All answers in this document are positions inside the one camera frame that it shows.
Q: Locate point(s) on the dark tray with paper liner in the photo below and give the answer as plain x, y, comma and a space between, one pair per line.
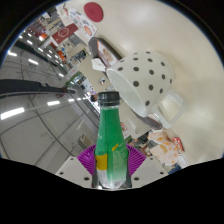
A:
106, 53

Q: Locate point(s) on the ceiling lights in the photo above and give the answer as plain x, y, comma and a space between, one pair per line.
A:
12, 113

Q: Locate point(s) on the flat round red coaster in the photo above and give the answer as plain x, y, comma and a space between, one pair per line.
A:
93, 12

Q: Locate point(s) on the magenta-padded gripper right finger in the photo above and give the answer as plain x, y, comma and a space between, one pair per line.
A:
136, 160

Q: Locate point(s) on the colourful printed flyer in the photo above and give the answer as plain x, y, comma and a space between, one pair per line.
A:
83, 23

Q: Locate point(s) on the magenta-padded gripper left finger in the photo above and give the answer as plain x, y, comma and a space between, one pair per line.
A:
86, 160

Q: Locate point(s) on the white polka dot mug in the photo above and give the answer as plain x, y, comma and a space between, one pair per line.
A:
146, 76

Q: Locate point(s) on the green plastic drink bottle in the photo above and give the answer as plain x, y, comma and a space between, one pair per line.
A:
111, 146

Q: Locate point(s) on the orange crumpled food wrapper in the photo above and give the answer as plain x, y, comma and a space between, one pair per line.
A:
163, 146

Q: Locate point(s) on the ceiling air conditioning unit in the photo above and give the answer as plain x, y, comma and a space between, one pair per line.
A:
86, 140

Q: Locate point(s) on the red paper cup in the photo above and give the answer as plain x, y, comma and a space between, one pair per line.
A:
64, 33

